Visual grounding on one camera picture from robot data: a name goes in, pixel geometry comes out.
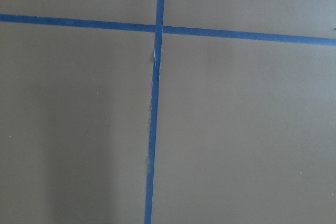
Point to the horizontal blue tape strip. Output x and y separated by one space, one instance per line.
53 21

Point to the brown paper table cover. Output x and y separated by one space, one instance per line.
245 128

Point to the vertical blue tape strip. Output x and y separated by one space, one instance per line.
158 34

